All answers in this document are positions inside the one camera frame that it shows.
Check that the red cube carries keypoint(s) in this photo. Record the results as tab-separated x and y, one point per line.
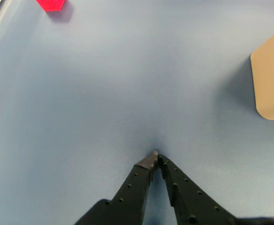
51	4

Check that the tan metal box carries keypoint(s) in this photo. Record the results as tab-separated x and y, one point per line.
272	82

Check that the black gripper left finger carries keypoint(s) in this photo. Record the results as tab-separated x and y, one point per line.
129	194

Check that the blue-grey table mat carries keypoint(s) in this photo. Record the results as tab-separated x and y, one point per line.
104	93

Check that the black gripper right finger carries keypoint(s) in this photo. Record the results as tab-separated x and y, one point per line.
190	204

